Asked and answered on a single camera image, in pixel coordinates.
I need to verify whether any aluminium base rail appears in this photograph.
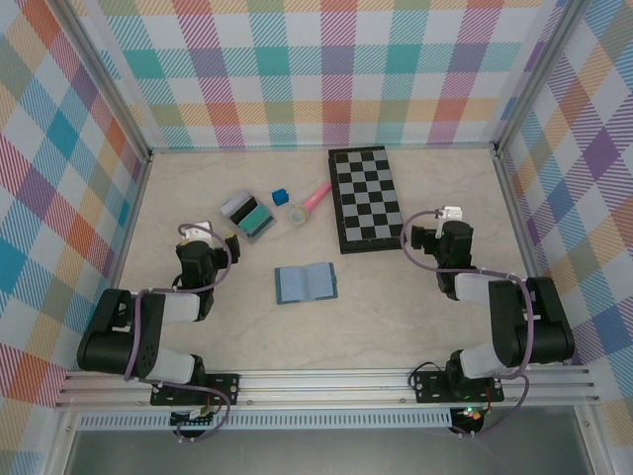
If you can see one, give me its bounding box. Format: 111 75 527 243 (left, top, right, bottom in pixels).
53 365 600 411

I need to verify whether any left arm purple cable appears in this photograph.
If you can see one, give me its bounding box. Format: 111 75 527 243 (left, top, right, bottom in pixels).
123 223 233 443

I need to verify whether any grey box with teal item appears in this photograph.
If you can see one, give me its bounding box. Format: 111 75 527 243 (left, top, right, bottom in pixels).
219 187 278 244

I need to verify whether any teal green card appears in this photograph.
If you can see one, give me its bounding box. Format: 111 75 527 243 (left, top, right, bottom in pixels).
236 206 274 238

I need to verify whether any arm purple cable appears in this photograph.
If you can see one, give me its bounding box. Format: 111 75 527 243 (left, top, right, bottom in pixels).
399 210 538 439
123 223 233 443

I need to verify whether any aluminium table edge rail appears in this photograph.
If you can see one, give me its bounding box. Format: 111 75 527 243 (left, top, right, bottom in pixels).
88 152 154 372
493 145 568 367
147 143 498 154

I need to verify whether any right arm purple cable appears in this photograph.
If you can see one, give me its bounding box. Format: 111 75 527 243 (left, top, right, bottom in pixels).
399 210 538 439

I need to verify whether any aluminium frame post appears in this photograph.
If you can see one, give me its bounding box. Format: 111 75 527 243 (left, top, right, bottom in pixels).
492 0 588 157
57 0 154 162

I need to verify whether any grey metal panel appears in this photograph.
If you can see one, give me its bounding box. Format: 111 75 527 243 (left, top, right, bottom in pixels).
63 428 594 475

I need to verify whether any pink handled clear scoop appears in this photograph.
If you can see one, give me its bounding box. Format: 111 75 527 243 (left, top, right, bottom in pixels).
288 180 333 227

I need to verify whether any slotted grey cable duct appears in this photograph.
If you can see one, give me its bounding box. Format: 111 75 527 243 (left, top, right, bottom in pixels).
77 413 455 431

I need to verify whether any teal leather card holder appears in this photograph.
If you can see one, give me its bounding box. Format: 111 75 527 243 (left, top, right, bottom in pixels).
274 261 341 306

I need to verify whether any black grey chessboard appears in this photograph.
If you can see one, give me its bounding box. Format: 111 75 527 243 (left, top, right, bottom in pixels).
327 145 409 256

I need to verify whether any black card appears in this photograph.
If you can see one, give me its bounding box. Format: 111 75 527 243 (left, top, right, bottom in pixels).
230 200 259 224

